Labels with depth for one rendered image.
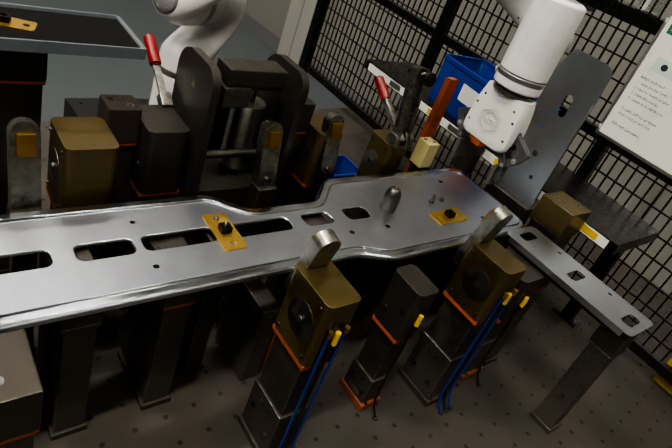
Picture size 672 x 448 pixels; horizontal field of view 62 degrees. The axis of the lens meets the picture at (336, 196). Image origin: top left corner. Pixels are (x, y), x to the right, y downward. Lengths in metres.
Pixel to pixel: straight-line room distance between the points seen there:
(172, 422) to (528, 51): 0.82
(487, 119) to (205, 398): 0.68
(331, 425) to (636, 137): 0.97
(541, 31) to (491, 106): 0.15
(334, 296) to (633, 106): 0.99
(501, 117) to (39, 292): 0.74
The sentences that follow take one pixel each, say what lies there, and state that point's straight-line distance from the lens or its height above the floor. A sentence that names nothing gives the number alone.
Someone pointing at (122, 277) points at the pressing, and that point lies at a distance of 0.74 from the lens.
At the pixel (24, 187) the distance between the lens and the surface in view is 0.84.
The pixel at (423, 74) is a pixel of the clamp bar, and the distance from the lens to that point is 1.14.
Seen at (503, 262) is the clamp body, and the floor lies 1.04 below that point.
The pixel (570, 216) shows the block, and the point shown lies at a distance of 1.24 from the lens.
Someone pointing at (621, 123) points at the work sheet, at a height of 1.20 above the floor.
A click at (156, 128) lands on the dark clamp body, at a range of 0.90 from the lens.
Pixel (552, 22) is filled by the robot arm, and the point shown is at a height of 1.40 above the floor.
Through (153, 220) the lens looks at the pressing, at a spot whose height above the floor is 1.00.
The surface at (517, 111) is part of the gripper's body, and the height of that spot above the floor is 1.26.
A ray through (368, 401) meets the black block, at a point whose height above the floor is 0.71.
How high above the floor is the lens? 1.51
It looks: 30 degrees down
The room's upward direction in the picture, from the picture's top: 21 degrees clockwise
